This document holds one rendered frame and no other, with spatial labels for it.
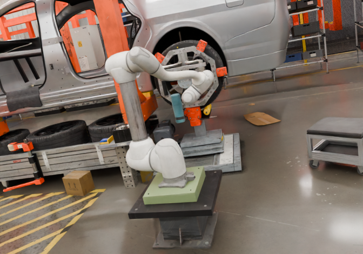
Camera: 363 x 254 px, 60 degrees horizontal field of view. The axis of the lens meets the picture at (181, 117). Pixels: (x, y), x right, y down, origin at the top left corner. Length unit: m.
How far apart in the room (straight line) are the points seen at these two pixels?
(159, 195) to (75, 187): 1.37
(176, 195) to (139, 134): 0.44
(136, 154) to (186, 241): 0.62
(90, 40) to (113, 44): 4.87
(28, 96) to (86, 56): 3.98
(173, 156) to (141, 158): 0.22
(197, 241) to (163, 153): 0.58
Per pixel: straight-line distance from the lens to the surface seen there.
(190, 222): 2.01
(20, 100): 4.04
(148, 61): 1.84
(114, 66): 1.93
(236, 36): 3.20
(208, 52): 2.93
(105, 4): 2.88
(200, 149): 3.08
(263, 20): 3.21
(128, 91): 1.94
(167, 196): 1.91
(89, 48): 7.75
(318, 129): 2.64
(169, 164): 1.89
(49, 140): 3.61
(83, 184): 3.12
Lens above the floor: 1.21
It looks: 14 degrees down
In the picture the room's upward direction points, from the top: 12 degrees counter-clockwise
